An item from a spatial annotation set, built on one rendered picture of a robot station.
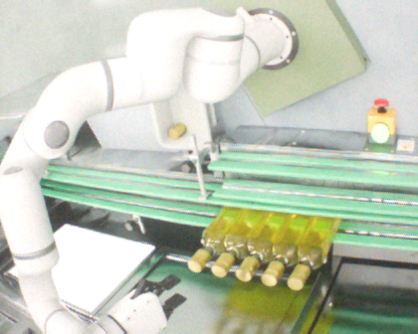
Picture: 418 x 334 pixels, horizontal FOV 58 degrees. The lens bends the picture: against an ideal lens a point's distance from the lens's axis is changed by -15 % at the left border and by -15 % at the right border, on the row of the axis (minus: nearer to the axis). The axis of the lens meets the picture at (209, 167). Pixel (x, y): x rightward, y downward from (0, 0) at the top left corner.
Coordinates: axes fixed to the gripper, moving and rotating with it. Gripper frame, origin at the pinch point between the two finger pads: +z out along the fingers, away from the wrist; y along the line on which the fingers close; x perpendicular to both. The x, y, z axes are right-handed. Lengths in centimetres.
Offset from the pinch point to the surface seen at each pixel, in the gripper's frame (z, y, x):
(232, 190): 29.8, 6.4, 8.8
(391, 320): 28, -17, -38
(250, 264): 13.9, 1.5, -9.1
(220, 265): 10.5, 1.5, -3.9
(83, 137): 42, 2, 107
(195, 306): 7.0, -12.5, 4.0
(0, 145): 0, 18, 95
